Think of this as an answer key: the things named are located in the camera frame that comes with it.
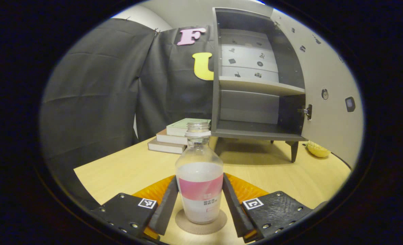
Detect green book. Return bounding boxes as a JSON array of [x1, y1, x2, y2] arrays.
[[166, 118, 211, 137]]

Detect round brown coaster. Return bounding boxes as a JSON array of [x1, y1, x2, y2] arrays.
[[175, 208, 228, 235]]

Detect clear bottle with pink label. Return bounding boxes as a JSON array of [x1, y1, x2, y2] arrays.
[[175, 122, 224, 225]]

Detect grey cabinet door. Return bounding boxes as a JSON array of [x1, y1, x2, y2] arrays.
[[270, 7, 364, 169]]

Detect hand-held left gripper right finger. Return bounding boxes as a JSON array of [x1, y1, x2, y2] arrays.
[[222, 173, 314, 243]]

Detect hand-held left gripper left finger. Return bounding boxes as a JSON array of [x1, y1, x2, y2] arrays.
[[91, 175, 180, 241]]

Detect dark grey cabinet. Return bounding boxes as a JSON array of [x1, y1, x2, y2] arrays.
[[211, 7, 309, 163]]

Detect yellow lemon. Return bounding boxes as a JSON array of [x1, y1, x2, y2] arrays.
[[306, 141, 331, 158]]

